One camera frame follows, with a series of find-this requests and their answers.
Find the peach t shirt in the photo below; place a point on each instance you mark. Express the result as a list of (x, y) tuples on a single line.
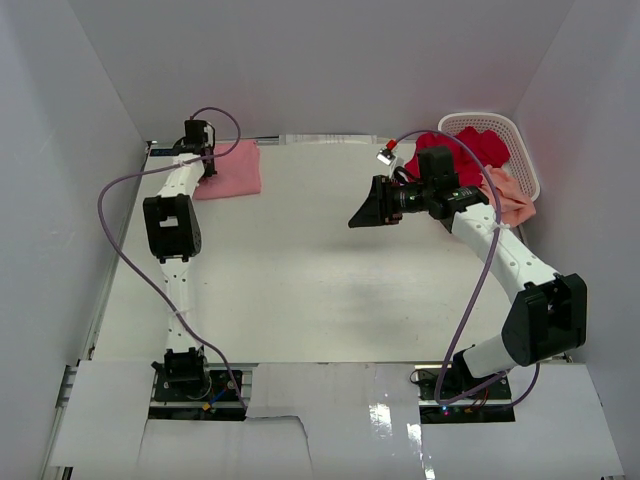
[(516, 206)]

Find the white plastic basket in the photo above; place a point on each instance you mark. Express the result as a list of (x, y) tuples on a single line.
[(519, 165)]

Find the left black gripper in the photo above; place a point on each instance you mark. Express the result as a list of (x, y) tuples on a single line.
[(209, 169)]

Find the pink t shirt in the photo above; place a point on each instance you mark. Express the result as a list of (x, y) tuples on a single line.
[(237, 173)]

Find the red t shirt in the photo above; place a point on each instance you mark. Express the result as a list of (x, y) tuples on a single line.
[(490, 150)]

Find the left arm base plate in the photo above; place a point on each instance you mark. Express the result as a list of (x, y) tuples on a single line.
[(216, 400)]

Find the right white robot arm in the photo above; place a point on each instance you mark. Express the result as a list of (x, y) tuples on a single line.
[(548, 310)]

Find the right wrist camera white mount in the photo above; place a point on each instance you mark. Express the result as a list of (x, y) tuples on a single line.
[(389, 157)]

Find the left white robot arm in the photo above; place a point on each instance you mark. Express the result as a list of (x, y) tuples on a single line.
[(174, 238)]

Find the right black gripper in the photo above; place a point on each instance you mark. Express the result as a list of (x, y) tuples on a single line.
[(378, 209)]

